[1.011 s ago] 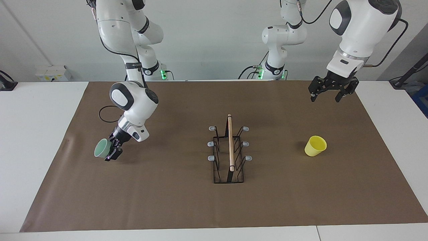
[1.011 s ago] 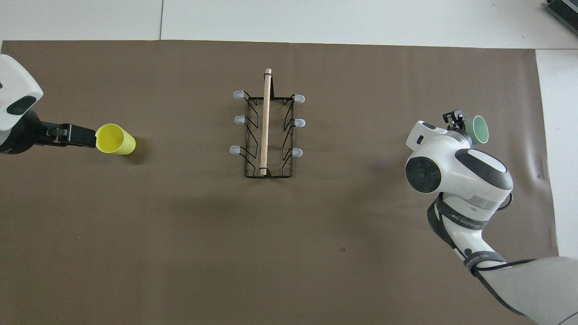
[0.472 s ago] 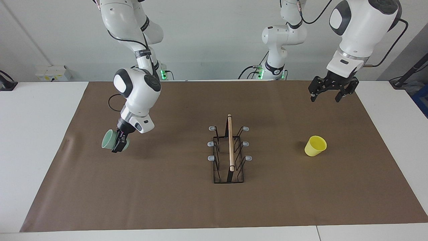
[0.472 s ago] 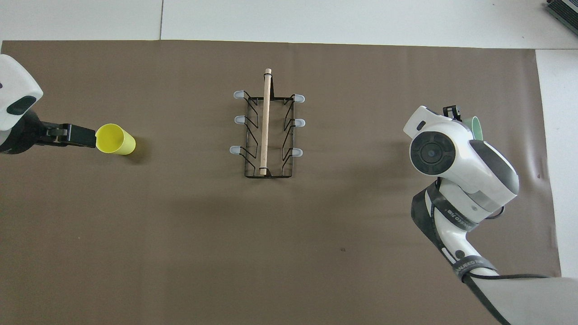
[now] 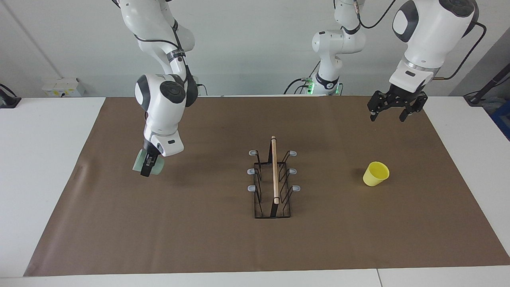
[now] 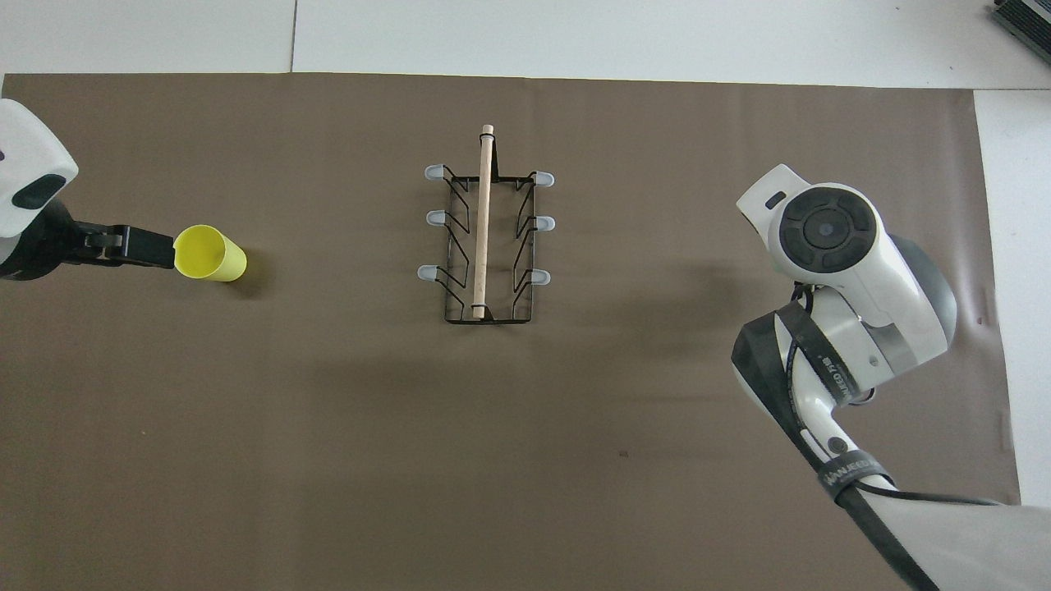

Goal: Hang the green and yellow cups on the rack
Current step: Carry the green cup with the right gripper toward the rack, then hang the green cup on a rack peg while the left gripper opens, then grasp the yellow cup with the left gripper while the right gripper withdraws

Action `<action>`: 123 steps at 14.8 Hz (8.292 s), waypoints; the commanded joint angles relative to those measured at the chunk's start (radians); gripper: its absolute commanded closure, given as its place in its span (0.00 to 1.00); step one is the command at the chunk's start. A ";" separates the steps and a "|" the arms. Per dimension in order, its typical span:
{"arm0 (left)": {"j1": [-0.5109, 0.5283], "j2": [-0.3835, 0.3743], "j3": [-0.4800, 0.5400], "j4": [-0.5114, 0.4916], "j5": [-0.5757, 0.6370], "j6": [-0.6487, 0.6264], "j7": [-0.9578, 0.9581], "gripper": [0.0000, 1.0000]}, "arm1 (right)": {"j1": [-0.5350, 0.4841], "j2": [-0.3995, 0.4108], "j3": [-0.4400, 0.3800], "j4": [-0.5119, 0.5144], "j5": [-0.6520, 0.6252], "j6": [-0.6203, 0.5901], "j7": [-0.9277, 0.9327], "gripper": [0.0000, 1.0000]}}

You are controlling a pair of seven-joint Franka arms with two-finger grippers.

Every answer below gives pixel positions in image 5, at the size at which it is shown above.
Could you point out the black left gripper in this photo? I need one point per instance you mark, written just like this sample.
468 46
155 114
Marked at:
400 97

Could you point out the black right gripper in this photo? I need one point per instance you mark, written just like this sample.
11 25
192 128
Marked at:
150 152

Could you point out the green plastic cup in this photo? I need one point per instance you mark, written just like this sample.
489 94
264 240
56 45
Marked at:
137 162

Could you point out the yellow plastic cup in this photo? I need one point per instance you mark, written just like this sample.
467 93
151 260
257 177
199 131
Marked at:
375 174

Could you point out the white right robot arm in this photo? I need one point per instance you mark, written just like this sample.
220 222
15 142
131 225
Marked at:
161 103

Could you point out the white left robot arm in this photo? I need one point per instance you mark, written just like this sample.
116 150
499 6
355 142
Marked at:
430 32

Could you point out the brown paper table mat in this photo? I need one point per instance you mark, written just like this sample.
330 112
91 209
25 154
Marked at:
199 239

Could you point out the black tripod pole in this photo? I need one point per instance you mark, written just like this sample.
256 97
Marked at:
484 89

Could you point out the blue crate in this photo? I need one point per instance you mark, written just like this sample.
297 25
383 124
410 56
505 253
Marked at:
503 119

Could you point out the black clamp stand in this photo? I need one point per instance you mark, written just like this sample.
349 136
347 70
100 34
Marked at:
8 99

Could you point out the white wall socket box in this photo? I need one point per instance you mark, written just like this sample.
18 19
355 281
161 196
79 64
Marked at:
63 87

